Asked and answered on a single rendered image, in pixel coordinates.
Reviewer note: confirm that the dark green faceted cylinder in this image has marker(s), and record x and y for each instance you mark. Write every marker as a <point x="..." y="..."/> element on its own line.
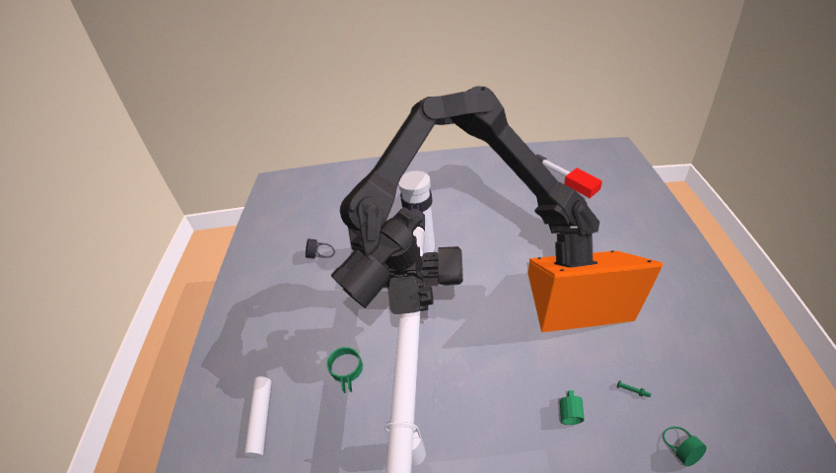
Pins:
<point x="571" y="409"/>

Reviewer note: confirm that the grey cylinder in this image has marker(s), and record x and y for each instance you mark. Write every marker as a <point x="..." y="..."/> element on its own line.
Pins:
<point x="414" y="187"/>

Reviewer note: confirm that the green metal band with two tabs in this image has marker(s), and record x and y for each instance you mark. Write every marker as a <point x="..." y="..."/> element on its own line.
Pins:
<point x="351" y="376"/>

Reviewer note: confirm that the green bolt with nut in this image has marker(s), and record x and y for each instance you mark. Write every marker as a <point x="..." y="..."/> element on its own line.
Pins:
<point x="640" y="391"/>

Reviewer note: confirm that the green cap with loop handle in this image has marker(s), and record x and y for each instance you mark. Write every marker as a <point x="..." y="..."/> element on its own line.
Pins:
<point x="690" y="451"/>

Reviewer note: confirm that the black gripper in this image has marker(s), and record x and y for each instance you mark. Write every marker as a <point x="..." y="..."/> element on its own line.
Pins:
<point x="443" y="267"/>

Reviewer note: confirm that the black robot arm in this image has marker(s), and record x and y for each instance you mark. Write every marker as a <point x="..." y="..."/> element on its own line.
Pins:
<point x="378" y="241"/>

